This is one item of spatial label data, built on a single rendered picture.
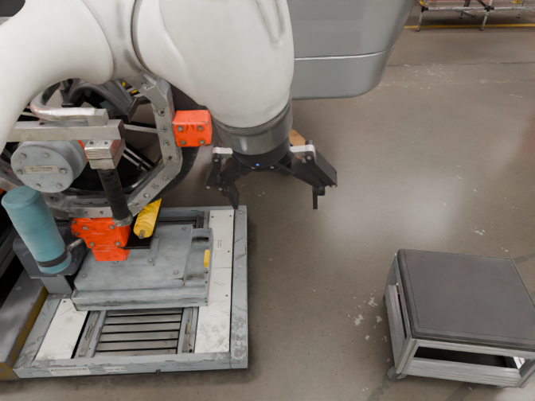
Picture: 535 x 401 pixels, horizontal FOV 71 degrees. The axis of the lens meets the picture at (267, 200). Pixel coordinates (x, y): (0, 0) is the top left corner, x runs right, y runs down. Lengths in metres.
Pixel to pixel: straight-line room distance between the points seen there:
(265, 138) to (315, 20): 0.96
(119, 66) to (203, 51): 0.12
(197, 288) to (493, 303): 1.01
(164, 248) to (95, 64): 1.23
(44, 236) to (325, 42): 1.03
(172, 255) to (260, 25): 1.31
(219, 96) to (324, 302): 1.38
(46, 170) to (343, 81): 0.98
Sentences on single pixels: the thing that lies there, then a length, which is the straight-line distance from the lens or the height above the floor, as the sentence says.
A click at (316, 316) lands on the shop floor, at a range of 1.61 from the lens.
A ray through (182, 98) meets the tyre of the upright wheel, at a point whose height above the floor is 0.91.
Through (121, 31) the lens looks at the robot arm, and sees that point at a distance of 0.40.
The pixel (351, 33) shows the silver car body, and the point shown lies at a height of 0.97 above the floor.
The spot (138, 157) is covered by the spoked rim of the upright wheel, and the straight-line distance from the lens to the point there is 1.19.
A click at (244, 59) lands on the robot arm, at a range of 0.32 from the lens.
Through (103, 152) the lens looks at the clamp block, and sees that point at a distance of 0.80.
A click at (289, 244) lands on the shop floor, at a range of 1.85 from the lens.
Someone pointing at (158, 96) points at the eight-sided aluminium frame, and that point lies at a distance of 0.96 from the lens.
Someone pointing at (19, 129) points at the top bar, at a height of 0.98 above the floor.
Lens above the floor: 1.33
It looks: 39 degrees down
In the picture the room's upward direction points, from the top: straight up
